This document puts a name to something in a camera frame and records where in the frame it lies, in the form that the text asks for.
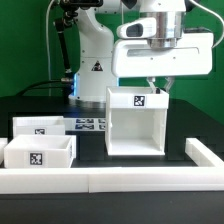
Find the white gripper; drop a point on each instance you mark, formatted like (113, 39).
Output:
(191, 56)

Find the white fence rail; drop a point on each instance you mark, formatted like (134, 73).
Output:
(201, 155)
(94, 180)
(3, 143)

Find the white front drawer box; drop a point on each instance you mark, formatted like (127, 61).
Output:
(40, 151)

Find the white drawer cabinet frame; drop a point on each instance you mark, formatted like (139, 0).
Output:
(136, 119)

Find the white rear drawer box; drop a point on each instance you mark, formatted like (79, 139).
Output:
(38, 125)

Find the white front fence rail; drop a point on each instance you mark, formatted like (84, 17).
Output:
(94, 180)

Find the marker sheet on table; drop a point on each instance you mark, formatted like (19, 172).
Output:
(85, 124)

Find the white drawer box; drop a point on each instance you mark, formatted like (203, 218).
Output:
(40, 151)
(38, 125)

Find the white left fence rail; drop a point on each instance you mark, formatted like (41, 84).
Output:
(3, 143)

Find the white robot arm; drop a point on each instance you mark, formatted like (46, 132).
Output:
(105, 40)

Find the white right fence rail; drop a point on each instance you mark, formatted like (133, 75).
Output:
(201, 155)

